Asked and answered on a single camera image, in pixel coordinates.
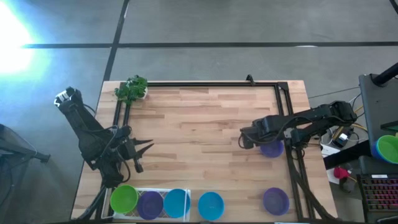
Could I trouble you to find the purple plastic mini bowl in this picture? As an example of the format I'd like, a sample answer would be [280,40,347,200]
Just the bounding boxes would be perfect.
[136,190,165,221]
[259,139,285,159]
[262,187,290,217]

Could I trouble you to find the blue plastic mini bowl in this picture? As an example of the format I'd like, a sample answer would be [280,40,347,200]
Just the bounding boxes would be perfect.
[370,138,389,164]
[197,191,225,222]
[163,188,191,219]

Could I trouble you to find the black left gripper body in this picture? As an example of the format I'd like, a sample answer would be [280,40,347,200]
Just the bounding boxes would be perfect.
[111,127,139,161]

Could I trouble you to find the black power adapter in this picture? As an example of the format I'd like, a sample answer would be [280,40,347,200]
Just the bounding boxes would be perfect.
[332,132,351,149]

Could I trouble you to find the green plastic mini bowl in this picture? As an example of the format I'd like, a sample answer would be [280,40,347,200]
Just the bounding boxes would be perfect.
[374,134,398,165]
[109,184,139,215]

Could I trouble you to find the dark grey desk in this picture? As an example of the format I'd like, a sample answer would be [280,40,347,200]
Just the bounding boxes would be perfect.
[359,73,398,150]

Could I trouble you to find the black backlit keyboard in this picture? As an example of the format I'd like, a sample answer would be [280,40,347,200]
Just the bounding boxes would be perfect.
[356,174,398,215]

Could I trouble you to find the black desk beam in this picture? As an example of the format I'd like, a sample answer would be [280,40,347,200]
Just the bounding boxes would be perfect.
[323,139,374,170]

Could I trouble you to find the white paper sheet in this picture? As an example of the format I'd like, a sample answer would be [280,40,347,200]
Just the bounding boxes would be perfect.
[320,143,341,158]

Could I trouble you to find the white wire rack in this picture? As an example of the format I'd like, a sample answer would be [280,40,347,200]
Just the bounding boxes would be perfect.
[101,185,192,223]

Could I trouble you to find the black diagonal frame brace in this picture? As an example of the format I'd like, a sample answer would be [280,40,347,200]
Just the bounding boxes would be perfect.
[290,161,338,222]
[76,183,121,222]

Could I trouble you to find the small red object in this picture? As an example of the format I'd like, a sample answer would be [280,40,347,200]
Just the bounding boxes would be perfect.
[333,167,351,180]

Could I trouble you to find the dark grey floor stand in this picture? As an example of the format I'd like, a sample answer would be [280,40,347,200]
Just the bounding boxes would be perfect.
[0,123,51,175]

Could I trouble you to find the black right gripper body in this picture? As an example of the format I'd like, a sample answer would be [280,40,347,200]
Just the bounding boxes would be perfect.
[238,119,282,150]

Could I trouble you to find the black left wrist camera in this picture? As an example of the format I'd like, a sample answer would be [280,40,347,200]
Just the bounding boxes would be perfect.
[133,158,145,174]

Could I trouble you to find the green plant in white pot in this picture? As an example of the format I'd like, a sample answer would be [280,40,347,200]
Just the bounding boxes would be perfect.
[114,74,149,106]

